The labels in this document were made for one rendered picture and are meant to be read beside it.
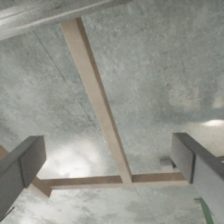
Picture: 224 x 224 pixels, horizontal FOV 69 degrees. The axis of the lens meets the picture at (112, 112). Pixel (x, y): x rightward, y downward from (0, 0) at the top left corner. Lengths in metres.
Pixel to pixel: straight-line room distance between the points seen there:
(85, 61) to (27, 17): 0.21
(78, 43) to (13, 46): 0.55
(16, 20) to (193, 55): 0.76
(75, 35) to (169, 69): 0.55
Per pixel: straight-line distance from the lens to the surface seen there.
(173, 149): 0.16
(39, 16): 0.52
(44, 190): 1.35
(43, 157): 0.17
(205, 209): 2.09
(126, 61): 0.91
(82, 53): 0.60
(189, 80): 1.01
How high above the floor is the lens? 0.85
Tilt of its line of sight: 51 degrees down
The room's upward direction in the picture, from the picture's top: 171 degrees counter-clockwise
